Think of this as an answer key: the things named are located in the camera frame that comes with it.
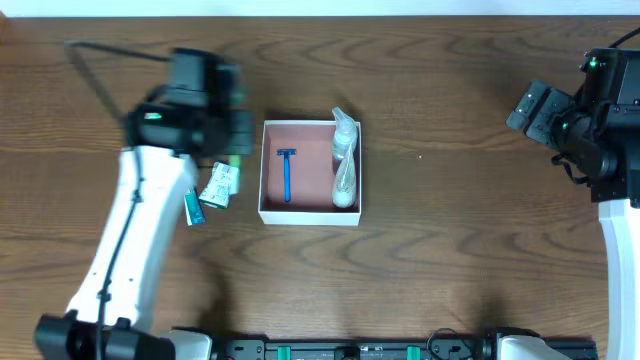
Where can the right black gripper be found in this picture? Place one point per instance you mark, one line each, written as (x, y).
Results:
(538, 116)

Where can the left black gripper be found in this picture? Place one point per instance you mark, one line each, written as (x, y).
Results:
(239, 133)

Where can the green toothbrush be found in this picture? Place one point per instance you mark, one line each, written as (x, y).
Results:
(235, 162)

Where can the green white soap packet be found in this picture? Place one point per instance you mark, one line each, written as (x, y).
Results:
(217, 191)

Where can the blue disposable razor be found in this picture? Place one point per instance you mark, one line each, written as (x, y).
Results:
(286, 154)

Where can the Colgate toothpaste tube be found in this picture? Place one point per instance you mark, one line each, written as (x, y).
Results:
(193, 209)

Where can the clear spray bottle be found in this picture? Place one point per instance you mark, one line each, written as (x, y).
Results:
(345, 135)

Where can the white lotion tube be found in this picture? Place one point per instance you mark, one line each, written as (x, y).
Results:
(344, 188)

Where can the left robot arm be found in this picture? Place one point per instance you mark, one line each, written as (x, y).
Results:
(198, 114)

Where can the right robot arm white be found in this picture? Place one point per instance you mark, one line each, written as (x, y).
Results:
(596, 132)

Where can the white box with pink interior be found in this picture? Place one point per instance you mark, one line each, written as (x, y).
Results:
(312, 176)

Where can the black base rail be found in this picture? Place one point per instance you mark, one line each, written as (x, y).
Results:
(440, 348)

